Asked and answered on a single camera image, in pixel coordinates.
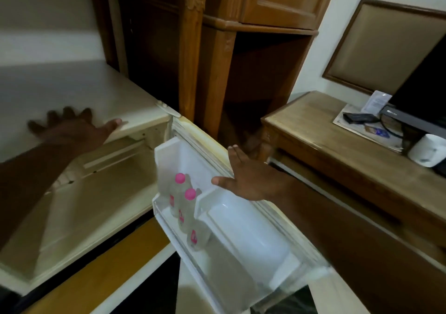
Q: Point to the person's left hand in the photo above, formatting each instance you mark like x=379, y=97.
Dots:
x=75, y=131

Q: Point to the person's right hand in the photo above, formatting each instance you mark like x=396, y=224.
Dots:
x=256, y=181

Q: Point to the person's left middle finger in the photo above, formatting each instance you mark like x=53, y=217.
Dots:
x=69, y=112

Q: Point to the person's left thumb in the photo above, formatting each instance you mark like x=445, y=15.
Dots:
x=111, y=125

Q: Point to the person's right thumb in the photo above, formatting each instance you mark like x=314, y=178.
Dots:
x=223, y=182

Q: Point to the person's left little finger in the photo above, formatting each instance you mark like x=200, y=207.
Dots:
x=36, y=126

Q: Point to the white fridge door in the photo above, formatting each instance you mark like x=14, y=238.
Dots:
x=244, y=240

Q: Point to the person's right forearm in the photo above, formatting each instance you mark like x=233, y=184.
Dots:
x=359, y=251

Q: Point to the person's left forearm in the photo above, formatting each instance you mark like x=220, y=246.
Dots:
x=31, y=181

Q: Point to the white mini fridge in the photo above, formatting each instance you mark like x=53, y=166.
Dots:
x=69, y=90

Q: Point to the clear water bottle pink label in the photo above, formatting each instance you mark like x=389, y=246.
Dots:
x=187, y=209
x=198, y=237
x=178, y=193

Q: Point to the wooden desk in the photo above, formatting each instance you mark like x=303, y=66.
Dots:
x=334, y=157

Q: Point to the carved wooden wardrobe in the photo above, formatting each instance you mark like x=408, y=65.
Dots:
x=216, y=45

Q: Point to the printed paper desk mat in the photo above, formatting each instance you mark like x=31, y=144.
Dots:
x=352, y=127

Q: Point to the black remote control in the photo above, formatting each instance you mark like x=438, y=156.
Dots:
x=360, y=118

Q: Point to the small blue card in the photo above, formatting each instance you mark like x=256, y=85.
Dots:
x=381, y=132

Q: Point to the white leaflet card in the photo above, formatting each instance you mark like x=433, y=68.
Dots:
x=376, y=102

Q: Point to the white mug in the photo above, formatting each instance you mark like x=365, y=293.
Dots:
x=427, y=150

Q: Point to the black television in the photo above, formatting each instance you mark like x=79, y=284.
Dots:
x=423, y=87

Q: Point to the brown framed padded wall panel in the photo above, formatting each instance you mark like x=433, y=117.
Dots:
x=376, y=45

